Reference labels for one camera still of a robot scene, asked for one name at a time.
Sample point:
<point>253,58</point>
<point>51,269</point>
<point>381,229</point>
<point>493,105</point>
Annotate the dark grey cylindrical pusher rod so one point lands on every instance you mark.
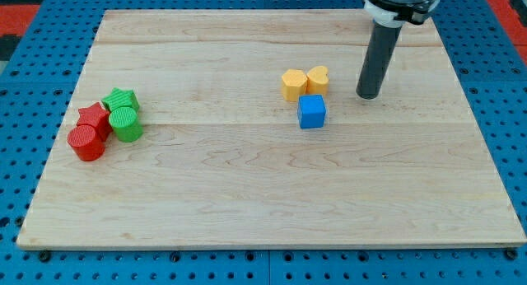
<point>375,65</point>

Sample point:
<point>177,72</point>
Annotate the yellow heart block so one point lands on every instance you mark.
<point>318,81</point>

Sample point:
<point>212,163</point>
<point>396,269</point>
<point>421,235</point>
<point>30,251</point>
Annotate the yellow hexagon block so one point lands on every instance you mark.
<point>294,83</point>

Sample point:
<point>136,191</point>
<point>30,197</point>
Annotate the blue cube block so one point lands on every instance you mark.
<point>311,111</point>

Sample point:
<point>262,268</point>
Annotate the wooden board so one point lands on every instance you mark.
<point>223,164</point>

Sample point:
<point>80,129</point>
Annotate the green star block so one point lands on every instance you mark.
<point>119,98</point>

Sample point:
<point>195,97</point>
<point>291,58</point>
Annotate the green cylinder block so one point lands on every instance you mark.
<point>125,123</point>

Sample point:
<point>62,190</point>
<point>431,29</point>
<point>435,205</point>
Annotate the red star block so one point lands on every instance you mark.
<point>98,118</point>

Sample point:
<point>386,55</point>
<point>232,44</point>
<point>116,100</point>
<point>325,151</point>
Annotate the red cylinder block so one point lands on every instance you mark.
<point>86,143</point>

